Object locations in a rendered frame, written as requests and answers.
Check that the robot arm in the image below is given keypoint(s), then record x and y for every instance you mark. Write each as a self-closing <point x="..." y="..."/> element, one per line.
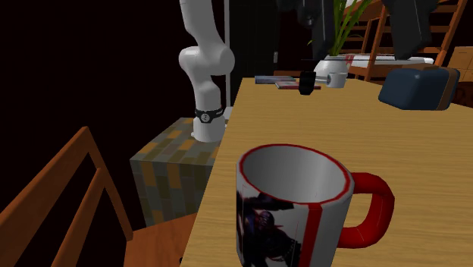
<point x="207" y="59"/>

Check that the brown wooden chair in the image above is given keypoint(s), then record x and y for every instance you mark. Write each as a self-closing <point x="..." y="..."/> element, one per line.
<point x="74" y="157"/>

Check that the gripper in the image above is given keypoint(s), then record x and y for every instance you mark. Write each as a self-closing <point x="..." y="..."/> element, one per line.
<point x="308" y="17"/>

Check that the wooden table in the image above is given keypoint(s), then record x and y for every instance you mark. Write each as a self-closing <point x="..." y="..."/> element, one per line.
<point x="332" y="122"/>

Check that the black cup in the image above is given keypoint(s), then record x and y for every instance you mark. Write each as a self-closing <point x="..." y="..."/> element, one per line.
<point x="306" y="83"/>

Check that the light wooden box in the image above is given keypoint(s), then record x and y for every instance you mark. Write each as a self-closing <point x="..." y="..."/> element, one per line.
<point x="462" y="61"/>

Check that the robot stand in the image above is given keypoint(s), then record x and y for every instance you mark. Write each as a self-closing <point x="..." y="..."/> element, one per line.
<point x="170" y="174"/>

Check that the red book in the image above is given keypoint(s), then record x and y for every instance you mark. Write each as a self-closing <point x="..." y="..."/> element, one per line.
<point x="290" y="86"/>

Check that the white upright pole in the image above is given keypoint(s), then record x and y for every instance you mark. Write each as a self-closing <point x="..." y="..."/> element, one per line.
<point x="227" y="33"/>

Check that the green plant in white pot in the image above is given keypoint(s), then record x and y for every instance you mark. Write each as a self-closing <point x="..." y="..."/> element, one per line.
<point x="330" y="66"/>

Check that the blue rounded box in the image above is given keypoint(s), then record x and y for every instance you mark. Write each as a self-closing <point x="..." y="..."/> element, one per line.
<point x="415" y="88"/>

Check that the grey blue book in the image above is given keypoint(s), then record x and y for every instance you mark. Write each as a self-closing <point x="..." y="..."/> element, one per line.
<point x="275" y="79"/>

